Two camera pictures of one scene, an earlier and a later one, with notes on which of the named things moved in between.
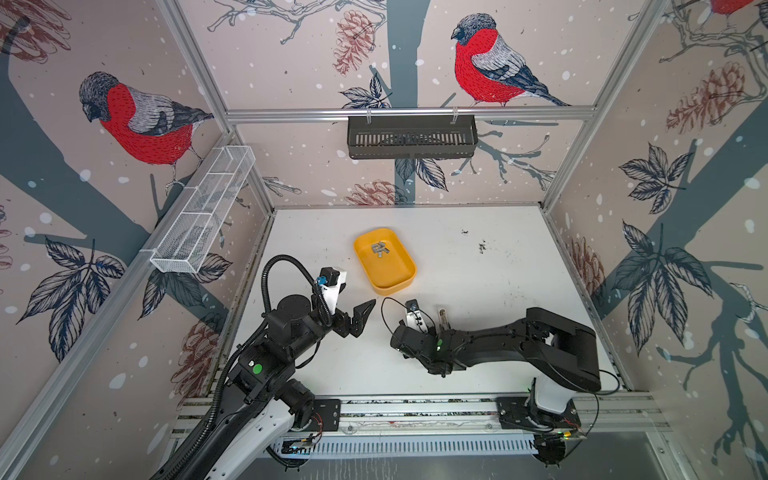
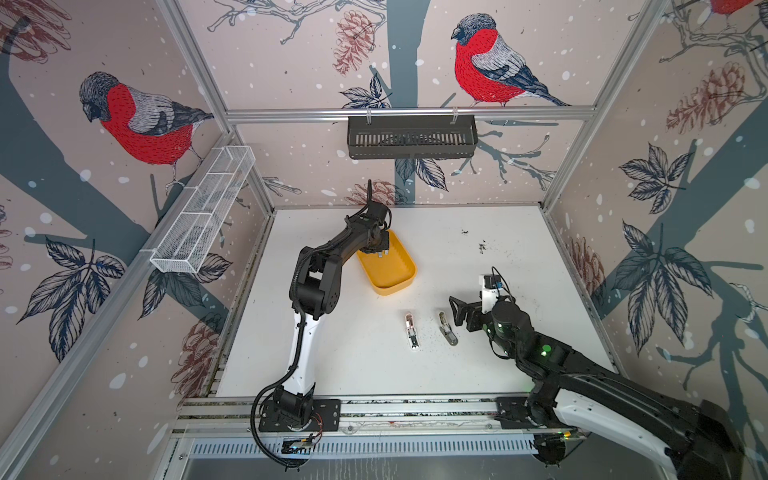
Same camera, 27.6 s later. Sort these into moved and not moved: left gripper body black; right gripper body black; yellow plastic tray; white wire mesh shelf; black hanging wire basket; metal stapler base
Moved: right gripper body black; left gripper body black
Not moved: metal stapler base; black hanging wire basket; white wire mesh shelf; yellow plastic tray
